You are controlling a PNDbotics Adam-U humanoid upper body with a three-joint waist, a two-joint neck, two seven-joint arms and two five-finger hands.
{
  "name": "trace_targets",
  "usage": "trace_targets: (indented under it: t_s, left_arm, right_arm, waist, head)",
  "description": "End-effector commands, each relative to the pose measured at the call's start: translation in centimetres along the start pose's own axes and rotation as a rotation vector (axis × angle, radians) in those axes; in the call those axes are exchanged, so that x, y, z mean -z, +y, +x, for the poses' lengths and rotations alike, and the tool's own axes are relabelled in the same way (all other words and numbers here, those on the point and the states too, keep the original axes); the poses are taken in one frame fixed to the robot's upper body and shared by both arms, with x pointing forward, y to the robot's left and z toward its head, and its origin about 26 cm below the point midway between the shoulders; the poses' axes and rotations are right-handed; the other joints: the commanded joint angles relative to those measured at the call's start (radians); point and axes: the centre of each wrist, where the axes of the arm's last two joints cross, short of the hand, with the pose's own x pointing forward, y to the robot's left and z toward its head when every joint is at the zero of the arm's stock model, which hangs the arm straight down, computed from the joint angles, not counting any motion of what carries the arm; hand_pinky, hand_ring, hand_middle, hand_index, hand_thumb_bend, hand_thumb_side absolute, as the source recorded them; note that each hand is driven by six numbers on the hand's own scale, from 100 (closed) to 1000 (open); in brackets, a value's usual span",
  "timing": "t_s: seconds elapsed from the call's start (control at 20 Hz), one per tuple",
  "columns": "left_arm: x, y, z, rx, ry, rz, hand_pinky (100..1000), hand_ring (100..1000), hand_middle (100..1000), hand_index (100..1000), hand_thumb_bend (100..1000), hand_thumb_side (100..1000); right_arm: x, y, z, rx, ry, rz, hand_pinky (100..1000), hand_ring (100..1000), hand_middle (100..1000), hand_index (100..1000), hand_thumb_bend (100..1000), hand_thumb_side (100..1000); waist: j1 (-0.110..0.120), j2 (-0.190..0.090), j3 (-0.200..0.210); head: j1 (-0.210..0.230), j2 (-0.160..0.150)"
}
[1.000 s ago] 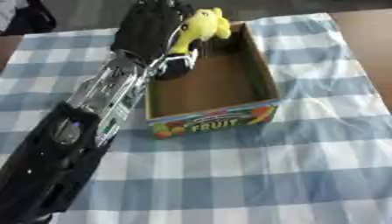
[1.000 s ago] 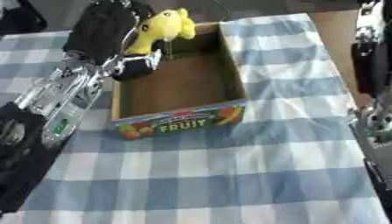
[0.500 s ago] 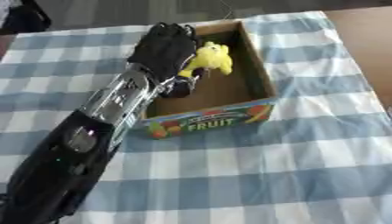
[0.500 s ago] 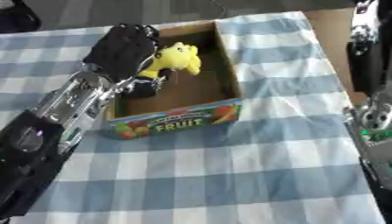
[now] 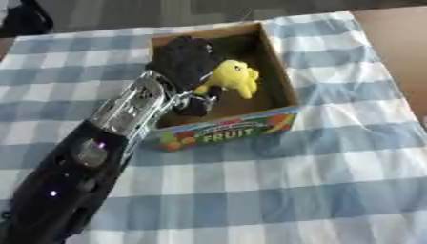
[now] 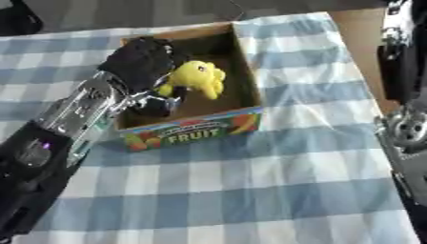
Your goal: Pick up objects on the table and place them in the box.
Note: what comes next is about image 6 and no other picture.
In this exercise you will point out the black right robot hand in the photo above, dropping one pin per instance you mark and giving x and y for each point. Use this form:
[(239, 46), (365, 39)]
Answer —
[(400, 76)]

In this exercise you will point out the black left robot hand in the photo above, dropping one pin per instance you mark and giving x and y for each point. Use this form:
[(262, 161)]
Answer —
[(139, 60)]

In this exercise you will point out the yellow soft toy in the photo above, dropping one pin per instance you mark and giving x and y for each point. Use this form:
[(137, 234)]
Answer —
[(194, 76)]

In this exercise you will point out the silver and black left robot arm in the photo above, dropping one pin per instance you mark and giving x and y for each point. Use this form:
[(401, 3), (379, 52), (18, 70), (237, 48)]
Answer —
[(78, 108)]

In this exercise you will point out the silver and black right robot arm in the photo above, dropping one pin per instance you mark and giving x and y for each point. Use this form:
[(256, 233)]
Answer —
[(408, 158)]

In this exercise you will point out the cardboard box with fruit print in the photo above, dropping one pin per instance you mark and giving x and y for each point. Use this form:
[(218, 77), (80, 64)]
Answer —
[(192, 128)]

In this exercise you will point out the black bag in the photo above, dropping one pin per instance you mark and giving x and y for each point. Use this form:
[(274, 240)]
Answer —
[(17, 17)]

